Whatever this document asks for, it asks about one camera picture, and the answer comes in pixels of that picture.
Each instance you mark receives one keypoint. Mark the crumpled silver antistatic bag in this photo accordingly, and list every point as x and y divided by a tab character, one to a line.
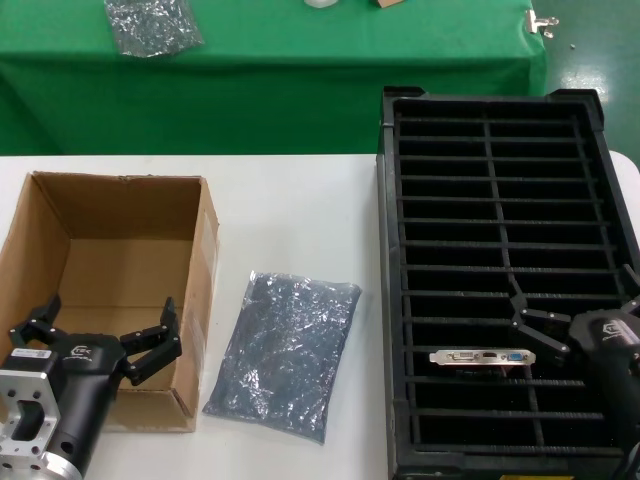
150	30

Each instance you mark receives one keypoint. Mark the black slotted container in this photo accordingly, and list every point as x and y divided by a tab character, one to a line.
400	300

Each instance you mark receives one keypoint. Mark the brown cardboard box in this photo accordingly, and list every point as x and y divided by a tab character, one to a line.
125	210

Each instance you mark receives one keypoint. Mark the green tablecloth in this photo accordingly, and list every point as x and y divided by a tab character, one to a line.
300	75

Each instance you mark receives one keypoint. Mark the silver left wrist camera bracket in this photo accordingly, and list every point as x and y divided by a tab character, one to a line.
25	395

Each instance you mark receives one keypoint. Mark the graphics card with metal bracket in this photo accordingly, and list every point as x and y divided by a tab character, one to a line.
480	357

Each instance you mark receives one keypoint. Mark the small brown cardboard piece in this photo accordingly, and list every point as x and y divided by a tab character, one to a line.
390	3

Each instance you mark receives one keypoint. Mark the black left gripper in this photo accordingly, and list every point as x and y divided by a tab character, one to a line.
85	380

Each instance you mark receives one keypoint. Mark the metal binder clip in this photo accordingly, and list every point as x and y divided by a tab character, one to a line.
537	22

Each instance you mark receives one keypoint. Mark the small white object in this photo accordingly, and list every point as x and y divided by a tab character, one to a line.
321	3

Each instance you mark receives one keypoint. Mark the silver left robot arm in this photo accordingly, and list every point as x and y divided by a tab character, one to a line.
55	462

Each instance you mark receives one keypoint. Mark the grey antistatic bag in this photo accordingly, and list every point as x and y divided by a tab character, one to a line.
290	360

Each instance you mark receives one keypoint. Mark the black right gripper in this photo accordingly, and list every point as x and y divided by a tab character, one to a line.
612	360

